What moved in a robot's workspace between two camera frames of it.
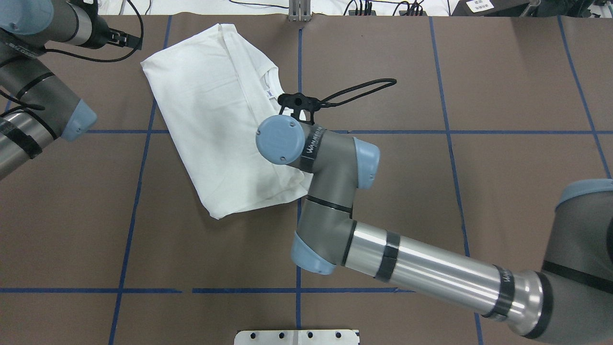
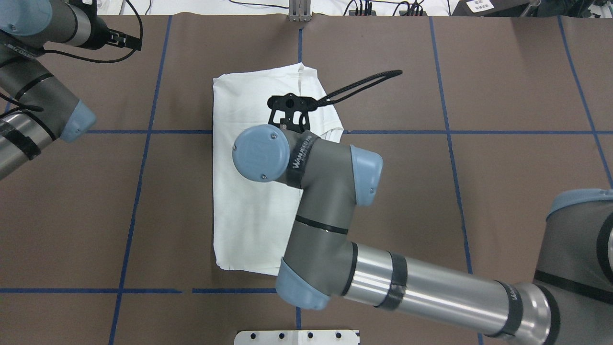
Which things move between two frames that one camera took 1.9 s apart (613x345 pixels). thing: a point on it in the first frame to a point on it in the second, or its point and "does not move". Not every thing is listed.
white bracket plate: [297, 337] does not move
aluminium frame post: [300, 10] does not move
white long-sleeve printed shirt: [214, 91] to [254, 219]
